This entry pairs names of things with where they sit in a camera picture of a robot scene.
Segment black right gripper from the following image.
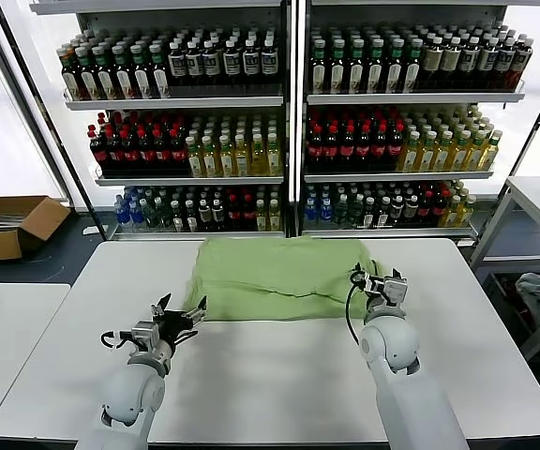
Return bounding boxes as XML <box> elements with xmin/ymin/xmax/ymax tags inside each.
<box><xmin>350</xmin><ymin>262</ymin><xmax>408</xmax><ymax>312</ymax></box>

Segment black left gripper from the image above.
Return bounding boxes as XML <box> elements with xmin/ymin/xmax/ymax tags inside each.
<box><xmin>150</xmin><ymin>292</ymin><xmax>209</xmax><ymax>351</ymax></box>

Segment light green polo shirt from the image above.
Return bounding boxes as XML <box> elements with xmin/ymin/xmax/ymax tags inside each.
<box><xmin>183</xmin><ymin>236</ymin><xmax>386</xmax><ymax>323</ymax></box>

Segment dark tea bottle green cap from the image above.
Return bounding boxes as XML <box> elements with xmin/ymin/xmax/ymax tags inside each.
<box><xmin>93</xmin><ymin>45</ymin><xmax>117</xmax><ymax>100</ymax></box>
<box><xmin>75</xmin><ymin>46</ymin><xmax>98</xmax><ymax>101</ymax></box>
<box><xmin>170</xmin><ymin>200</ymin><xmax>186</xmax><ymax>231</ymax></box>
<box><xmin>310</xmin><ymin>39</ymin><xmax>328</xmax><ymax>95</ymax></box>
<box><xmin>129</xmin><ymin>44</ymin><xmax>154</xmax><ymax>99</ymax></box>
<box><xmin>349</xmin><ymin>38</ymin><xmax>368</xmax><ymax>95</ymax></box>
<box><xmin>388</xmin><ymin>38</ymin><xmax>406</xmax><ymax>94</ymax></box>
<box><xmin>149</xmin><ymin>43</ymin><xmax>172</xmax><ymax>98</ymax></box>
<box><xmin>376</xmin><ymin>196</ymin><xmax>392</xmax><ymax>229</ymax></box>
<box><xmin>368</xmin><ymin>38</ymin><xmax>387</xmax><ymax>94</ymax></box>
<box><xmin>184</xmin><ymin>200</ymin><xmax>200</xmax><ymax>232</ymax></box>
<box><xmin>405</xmin><ymin>38</ymin><xmax>423</xmax><ymax>93</ymax></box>
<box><xmin>361</xmin><ymin>196</ymin><xmax>377</xmax><ymax>229</ymax></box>
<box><xmin>329</xmin><ymin>39</ymin><xmax>348</xmax><ymax>95</ymax></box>
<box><xmin>112</xmin><ymin>45</ymin><xmax>135</xmax><ymax>100</ymax></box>

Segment cola bottle red cap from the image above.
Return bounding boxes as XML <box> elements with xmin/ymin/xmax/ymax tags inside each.
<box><xmin>152</xmin><ymin>128</ymin><xmax>171</xmax><ymax>171</ymax></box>
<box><xmin>104</xmin><ymin>128</ymin><xmax>123</xmax><ymax>171</ymax></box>
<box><xmin>89</xmin><ymin>125</ymin><xmax>108</xmax><ymax>171</ymax></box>
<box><xmin>339</xmin><ymin>125</ymin><xmax>357</xmax><ymax>173</ymax></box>
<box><xmin>355</xmin><ymin>125</ymin><xmax>373</xmax><ymax>172</ymax></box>
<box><xmin>226</xmin><ymin>194</ymin><xmax>243</xmax><ymax>232</ymax></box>
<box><xmin>323</xmin><ymin>125</ymin><xmax>341</xmax><ymax>173</ymax></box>
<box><xmin>136</xmin><ymin>128</ymin><xmax>154</xmax><ymax>171</ymax></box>
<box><xmin>307</xmin><ymin>125</ymin><xmax>325</xmax><ymax>173</ymax></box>
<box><xmin>431</xmin><ymin>189</ymin><xmax>446</xmax><ymax>227</ymax></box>
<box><xmin>241</xmin><ymin>194</ymin><xmax>258</xmax><ymax>232</ymax></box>
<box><xmin>387</xmin><ymin>123</ymin><xmax>405</xmax><ymax>171</ymax></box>
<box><xmin>418</xmin><ymin>189</ymin><xmax>433</xmax><ymax>227</ymax></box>
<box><xmin>168</xmin><ymin>127</ymin><xmax>188</xmax><ymax>171</ymax></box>
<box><xmin>120</xmin><ymin>128</ymin><xmax>138</xmax><ymax>171</ymax></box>
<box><xmin>371</xmin><ymin>124</ymin><xmax>389</xmax><ymax>172</ymax></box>

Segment plain white side table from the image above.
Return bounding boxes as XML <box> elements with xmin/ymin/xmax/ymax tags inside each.
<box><xmin>0</xmin><ymin>282</ymin><xmax>72</xmax><ymax>450</ymax></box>

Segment white side table grey legs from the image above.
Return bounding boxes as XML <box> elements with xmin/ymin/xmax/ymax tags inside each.
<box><xmin>467</xmin><ymin>175</ymin><xmax>540</xmax><ymax>362</ymax></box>

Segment grey metal shelf rack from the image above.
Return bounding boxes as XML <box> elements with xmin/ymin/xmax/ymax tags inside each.
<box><xmin>29</xmin><ymin>0</ymin><xmax>295</xmax><ymax>243</ymax></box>
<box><xmin>296</xmin><ymin>0</ymin><xmax>540</xmax><ymax>248</ymax></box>

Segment dark drink bottle beige label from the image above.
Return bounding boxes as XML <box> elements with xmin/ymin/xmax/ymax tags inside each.
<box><xmin>421</xmin><ymin>37</ymin><xmax>443</xmax><ymax>91</ymax></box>
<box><xmin>441</xmin><ymin>37</ymin><xmax>462</xmax><ymax>91</ymax></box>

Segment dark drink bottle navy label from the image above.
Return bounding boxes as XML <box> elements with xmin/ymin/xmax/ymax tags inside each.
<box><xmin>167</xmin><ymin>40</ymin><xmax>187</xmax><ymax>88</ymax></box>
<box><xmin>202</xmin><ymin>40</ymin><xmax>221</xmax><ymax>88</ymax></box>
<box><xmin>185</xmin><ymin>40</ymin><xmax>204</xmax><ymax>88</ymax></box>
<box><xmin>260</xmin><ymin>38</ymin><xmax>278</xmax><ymax>88</ymax></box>
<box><xmin>497</xmin><ymin>37</ymin><xmax>518</xmax><ymax>90</ymax></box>
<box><xmin>479</xmin><ymin>36</ymin><xmax>500</xmax><ymax>90</ymax></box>
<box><xmin>512</xmin><ymin>37</ymin><xmax>534</xmax><ymax>90</ymax></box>
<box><xmin>222</xmin><ymin>39</ymin><xmax>242</xmax><ymax>88</ymax></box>
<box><xmin>460</xmin><ymin>36</ymin><xmax>481</xmax><ymax>90</ymax></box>
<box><xmin>242</xmin><ymin>39</ymin><xmax>260</xmax><ymax>88</ymax></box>

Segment black slanted window pole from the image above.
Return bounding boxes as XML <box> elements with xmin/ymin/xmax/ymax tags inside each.
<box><xmin>0</xmin><ymin>0</ymin><xmax>110</xmax><ymax>241</ymax></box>

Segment grey slanted window pole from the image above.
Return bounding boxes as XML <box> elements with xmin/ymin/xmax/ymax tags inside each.
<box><xmin>0</xmin><ymin>0</ymin><xmax>74</xmax><ymax>207</ymax></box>

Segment dark tea bottle orange neck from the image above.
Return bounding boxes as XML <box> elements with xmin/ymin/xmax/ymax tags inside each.
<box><xmin>60</xmin><ymin>44</ymin><xmax>83</xmax><ymax>101</ymax></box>

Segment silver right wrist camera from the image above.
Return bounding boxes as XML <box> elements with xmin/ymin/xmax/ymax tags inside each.
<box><xmin>383</xmin><ymin>276</ymin><xmax>411</xmax><ymax>308</ymax></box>

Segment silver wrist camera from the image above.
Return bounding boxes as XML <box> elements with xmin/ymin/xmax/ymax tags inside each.
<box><xmin>130</xmin><ymin>322</ymin><xmax>159</xmax><ymax>352</ymax></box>
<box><xmin>383</xmin><ymin>276</ymin><xmax>411</xmax><ymax>308</ymax></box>

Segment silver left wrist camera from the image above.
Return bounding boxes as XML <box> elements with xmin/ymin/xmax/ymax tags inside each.
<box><xmin>130</xmin><ymin>322</ymin><xmax>159</xmax><ymax>352</ymax></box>

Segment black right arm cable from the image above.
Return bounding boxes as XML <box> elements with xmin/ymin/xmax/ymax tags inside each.
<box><xmin>343</xmin><ymin>269</ymin><xmax>369</xmax><ymax>351</ymax></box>

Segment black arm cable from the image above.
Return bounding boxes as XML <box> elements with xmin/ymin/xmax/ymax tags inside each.
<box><xmin>99</xmin><ymin>330</ymin><xmax>135</xmax><ymax>352</ymax></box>
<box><xmin>343</xmin><ymin>269</ymin><xmax>369</xmax><ymax>351</ymax></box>

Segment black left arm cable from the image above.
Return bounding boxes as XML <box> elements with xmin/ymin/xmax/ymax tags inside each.
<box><xmin>99</xmin><ymin>330</ymin><xmax>135</xmax><ymax>352</ymax></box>

